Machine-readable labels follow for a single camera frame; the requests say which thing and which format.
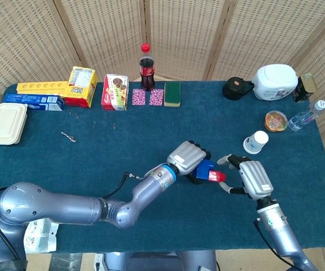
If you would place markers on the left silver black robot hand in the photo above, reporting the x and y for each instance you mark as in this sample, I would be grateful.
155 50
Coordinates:
185 156

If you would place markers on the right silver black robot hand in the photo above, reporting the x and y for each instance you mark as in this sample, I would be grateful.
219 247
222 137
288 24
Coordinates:
255 178

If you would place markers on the blue toy block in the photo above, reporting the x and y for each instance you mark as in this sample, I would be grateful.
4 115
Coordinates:
203 170

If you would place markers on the red toy block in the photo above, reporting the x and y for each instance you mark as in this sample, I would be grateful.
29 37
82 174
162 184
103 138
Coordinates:
218 177

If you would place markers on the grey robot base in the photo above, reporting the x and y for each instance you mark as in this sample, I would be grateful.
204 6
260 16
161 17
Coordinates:
157 262

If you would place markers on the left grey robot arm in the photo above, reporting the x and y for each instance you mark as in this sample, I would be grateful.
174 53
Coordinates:
66 207

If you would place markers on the blue tablecloth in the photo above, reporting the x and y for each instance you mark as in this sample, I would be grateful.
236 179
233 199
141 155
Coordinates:
179 127

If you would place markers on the white paper cup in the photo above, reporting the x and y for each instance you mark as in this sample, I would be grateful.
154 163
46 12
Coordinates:
255 142

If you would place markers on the orange jelly cup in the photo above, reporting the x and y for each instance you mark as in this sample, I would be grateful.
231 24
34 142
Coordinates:
276 121

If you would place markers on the green yellow sponge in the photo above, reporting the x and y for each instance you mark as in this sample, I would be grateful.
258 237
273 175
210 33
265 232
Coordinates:
172 93

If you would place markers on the purple patterned card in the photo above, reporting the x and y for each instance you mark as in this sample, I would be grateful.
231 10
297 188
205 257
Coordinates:
156 97
138 97

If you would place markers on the clear water bottle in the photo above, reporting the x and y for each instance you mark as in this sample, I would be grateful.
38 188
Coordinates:
305 117

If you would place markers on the cola bottle with red cap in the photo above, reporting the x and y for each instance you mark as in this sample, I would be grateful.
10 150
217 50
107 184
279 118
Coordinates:
147 76

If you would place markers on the red white snack box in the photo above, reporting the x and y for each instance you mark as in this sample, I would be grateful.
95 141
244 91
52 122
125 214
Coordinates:
114 93

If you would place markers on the white wet wipes tub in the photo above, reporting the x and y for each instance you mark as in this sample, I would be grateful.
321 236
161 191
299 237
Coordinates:
274 82

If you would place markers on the dark can with gold lid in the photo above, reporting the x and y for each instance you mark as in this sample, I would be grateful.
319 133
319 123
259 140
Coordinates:
305 87

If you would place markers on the small metal clip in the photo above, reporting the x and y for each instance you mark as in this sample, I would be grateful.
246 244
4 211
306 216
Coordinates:
70 113

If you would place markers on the woven bamboo folding screen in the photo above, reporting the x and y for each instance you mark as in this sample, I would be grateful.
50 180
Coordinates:
179 34

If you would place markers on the yellow red UPO box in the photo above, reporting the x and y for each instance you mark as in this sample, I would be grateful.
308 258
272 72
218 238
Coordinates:
79 90

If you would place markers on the long yellow box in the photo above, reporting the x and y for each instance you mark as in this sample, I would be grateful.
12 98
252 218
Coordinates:
38 86

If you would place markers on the long blue box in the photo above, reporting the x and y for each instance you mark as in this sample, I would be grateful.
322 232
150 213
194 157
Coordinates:
24 98

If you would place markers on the beige lidded food container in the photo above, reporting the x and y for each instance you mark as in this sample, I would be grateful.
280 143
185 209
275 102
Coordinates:
6 124

